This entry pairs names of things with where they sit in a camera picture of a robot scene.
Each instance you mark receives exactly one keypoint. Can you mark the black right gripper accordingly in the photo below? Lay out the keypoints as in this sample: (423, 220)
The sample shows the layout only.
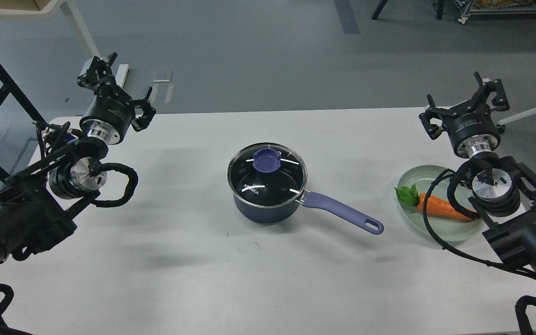
(470, 130)

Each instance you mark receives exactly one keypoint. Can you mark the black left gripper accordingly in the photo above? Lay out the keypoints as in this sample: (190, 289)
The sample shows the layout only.
(107, 117)

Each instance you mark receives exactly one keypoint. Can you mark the glass lid purple knob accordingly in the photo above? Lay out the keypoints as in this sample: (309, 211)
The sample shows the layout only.
(267, 175)

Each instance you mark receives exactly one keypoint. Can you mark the dark blue saucepan purple handle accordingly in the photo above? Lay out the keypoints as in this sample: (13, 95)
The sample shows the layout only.
(310, 200)

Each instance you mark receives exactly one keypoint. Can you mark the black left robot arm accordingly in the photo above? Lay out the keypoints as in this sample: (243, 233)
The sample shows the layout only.
(38, 205)

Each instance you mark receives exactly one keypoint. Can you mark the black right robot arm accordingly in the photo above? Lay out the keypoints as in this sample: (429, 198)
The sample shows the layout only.
(498, 190)

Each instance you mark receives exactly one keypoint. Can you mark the orange toy carrot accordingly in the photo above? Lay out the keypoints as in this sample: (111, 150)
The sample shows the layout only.
(412, 202)

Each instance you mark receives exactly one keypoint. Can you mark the pale green glass plate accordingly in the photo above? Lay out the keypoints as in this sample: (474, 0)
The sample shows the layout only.
(445, 221)

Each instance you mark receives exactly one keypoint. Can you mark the metal wheeled cart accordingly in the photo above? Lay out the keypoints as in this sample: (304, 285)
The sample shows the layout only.
(496, 8)

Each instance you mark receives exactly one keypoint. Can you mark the white table frame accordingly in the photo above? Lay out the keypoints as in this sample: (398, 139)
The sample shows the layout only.
(51, 33)

